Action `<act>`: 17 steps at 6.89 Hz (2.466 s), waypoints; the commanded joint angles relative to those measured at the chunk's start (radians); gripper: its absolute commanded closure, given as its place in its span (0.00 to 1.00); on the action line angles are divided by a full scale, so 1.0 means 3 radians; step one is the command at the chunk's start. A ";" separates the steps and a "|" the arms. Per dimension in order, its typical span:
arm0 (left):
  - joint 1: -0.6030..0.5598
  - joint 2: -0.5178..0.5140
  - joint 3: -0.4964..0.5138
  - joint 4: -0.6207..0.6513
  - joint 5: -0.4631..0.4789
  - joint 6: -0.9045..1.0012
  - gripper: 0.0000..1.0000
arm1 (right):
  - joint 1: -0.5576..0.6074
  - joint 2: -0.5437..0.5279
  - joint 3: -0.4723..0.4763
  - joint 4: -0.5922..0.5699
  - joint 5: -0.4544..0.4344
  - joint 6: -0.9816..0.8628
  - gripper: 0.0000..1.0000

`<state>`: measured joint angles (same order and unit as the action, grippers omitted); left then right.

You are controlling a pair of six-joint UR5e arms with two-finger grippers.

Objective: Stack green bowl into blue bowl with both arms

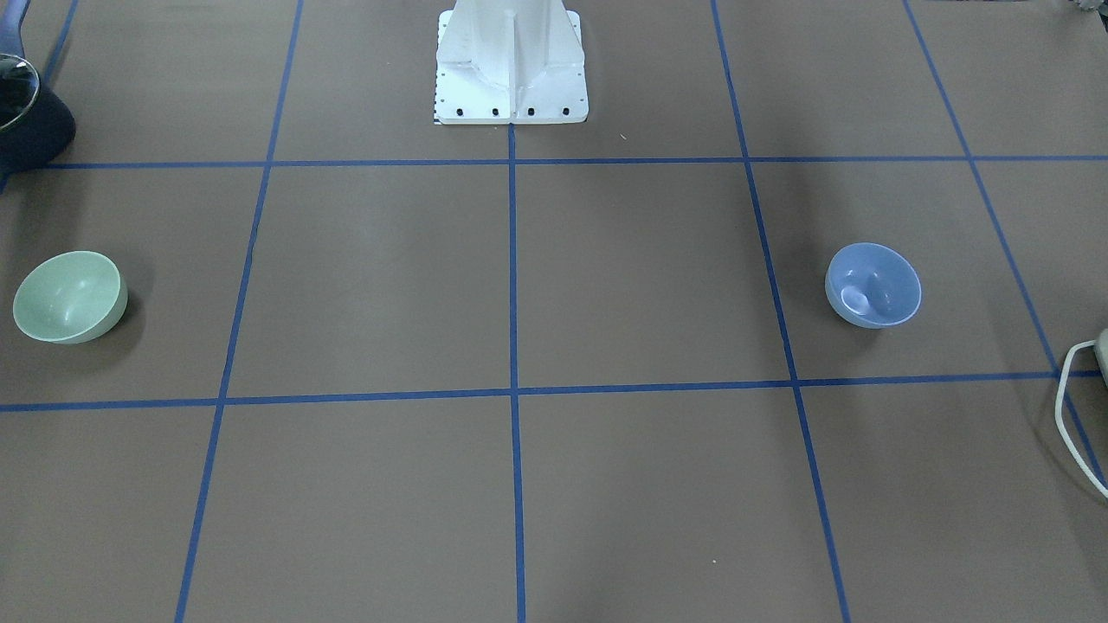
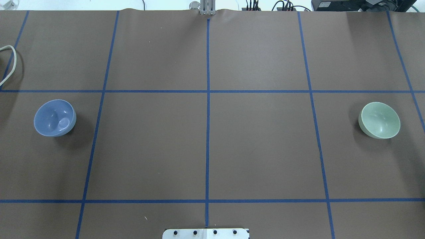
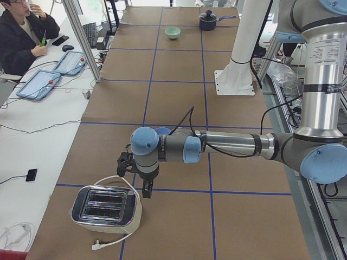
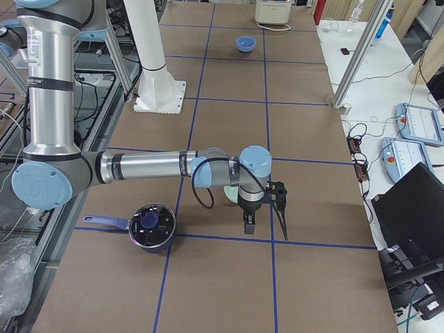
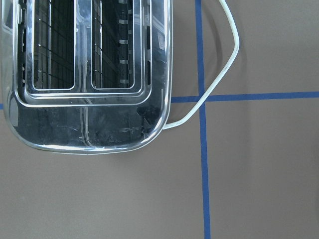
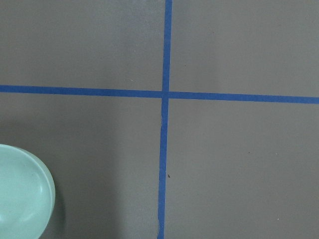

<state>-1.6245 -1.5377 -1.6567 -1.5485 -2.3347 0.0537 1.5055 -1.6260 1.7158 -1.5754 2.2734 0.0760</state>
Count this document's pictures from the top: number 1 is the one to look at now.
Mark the blue bowl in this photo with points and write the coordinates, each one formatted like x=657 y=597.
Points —
x=872 y=286

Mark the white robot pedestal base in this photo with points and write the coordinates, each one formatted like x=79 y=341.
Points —
x=510 y=62

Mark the dark blue saucepan with lid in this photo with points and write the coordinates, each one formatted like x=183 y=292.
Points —
x=36 y=125

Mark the green bowl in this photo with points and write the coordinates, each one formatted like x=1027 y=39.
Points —
x=72 y=298

